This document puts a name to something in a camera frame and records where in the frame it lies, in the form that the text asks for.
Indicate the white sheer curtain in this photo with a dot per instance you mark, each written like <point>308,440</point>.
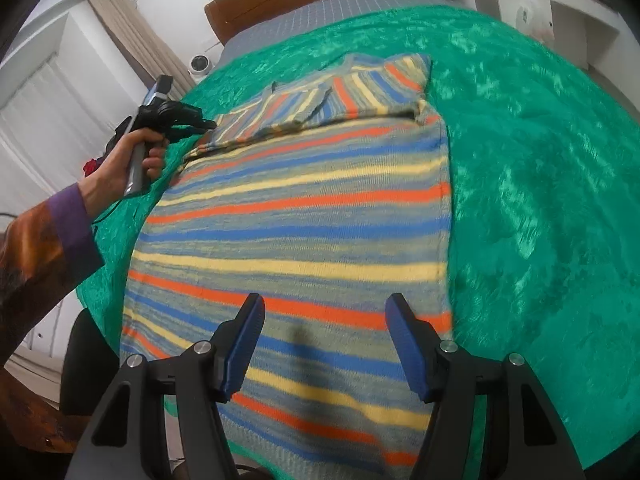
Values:
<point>45,110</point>

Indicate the small white fan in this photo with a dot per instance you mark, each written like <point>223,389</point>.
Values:
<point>201,65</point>

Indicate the white desk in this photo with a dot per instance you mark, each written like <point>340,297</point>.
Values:
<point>590,5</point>

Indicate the person's left forearm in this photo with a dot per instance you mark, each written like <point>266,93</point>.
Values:
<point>40,260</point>

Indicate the grey striped bedsheet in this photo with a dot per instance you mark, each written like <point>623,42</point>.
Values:
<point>310,15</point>

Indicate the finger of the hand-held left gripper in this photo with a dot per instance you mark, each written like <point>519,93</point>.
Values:
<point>202,125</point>
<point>190,110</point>

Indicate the red cloth item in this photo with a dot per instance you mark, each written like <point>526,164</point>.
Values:
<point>91,166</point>

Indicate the striped knit sweater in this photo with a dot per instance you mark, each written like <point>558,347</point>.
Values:
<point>300,220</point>

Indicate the white plastic bag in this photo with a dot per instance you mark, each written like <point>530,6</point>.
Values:
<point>535,12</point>

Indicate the person's left hand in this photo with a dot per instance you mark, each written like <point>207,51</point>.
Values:
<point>115,170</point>

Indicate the green satin blanket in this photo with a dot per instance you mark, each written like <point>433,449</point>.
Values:
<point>525,185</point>

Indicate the brown wooden headboard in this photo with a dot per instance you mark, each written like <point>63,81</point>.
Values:
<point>260,7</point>

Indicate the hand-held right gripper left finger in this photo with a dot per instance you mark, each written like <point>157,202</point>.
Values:
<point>240,350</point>

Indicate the beige curtain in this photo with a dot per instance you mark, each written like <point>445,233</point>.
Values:
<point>135,35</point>

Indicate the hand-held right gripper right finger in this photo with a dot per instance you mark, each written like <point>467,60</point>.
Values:
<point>407,355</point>

